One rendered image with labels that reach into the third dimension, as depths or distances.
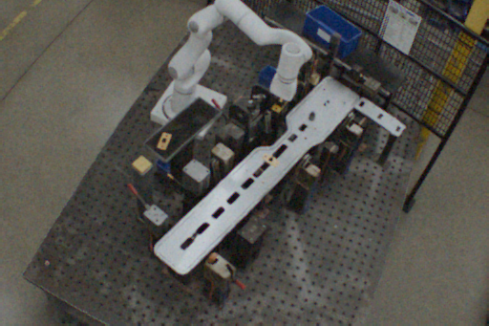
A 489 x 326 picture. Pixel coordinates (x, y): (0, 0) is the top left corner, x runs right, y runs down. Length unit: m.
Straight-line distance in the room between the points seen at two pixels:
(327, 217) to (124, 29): 2.61
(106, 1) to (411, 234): 3.29
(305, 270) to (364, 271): 0.31
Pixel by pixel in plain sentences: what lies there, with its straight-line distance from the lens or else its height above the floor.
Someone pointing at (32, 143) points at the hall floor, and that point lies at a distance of 3.99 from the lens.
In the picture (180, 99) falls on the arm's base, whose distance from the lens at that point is 2.92.
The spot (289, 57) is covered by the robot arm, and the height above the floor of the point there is 1.60.
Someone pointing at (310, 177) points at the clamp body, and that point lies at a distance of 2.54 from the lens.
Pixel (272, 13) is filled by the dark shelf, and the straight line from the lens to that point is 3.28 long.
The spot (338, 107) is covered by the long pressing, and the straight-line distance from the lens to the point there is 2.87.
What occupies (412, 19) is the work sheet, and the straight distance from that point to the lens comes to 2.97.
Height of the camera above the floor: 3.08
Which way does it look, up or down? 52 degrees down
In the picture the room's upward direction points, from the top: 10 degrees clockwise
